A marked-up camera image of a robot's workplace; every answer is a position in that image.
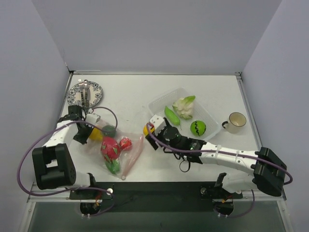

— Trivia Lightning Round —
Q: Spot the yellow fake lemon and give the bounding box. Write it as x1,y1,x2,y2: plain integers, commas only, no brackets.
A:
143,123,155,136

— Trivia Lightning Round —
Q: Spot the green fake watermelon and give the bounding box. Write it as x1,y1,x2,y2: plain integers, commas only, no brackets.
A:
190,120,207,137

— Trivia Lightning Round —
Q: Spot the white plastic basket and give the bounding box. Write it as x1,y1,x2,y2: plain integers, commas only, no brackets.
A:
148,87,220,141

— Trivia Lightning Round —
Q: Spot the white fake cauliflower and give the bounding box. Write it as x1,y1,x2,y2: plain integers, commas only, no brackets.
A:
172,95,196,120

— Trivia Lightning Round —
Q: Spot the clear zip top bag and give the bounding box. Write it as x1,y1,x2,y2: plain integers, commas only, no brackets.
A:
82,119,144,181

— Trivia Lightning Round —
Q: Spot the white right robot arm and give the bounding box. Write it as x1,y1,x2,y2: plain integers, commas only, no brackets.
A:
143,116,293,197

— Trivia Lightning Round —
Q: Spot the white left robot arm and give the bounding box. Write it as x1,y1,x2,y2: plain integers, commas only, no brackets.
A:
32,105,98,199

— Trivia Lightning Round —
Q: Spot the dark green fake avocado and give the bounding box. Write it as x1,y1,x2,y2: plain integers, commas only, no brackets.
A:
102,125,117,138

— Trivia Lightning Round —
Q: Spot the red fake dragon fruit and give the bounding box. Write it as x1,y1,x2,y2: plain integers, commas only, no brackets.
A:
100,137,121,174

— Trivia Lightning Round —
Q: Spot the blue patterned plate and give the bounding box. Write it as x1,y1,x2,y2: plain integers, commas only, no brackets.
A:
67,81,103,108

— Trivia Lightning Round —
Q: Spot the metal fork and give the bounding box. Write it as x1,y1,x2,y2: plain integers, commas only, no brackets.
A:
78,79,85,108

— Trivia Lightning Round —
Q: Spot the metal spoon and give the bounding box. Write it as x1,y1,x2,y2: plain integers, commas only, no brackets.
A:
84,79,90,111

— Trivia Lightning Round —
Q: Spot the cream mug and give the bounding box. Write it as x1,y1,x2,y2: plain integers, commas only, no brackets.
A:
222,112,247,134

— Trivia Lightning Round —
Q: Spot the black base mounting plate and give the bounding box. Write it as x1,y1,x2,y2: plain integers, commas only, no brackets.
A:
69,181,243,213

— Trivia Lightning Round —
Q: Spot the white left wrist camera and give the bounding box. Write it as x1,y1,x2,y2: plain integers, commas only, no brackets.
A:
85,113,100,125

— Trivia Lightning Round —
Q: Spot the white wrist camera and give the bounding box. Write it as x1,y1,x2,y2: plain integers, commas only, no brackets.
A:
85,113,100,125
149,115,166,135

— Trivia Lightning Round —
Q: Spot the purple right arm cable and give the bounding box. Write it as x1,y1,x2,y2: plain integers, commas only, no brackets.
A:
146,122,294,218

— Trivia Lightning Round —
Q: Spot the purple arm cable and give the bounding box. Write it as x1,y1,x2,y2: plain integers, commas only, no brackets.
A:
16,106,119,216
146,122,294,218

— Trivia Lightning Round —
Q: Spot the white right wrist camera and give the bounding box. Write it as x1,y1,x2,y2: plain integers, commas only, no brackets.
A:
149,115,166,135

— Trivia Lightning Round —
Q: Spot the aluminium front rail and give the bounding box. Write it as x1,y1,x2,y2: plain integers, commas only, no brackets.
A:
28,180,287,203

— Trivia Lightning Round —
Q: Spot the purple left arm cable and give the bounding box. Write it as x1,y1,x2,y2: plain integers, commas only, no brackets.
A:
16,106,119,216

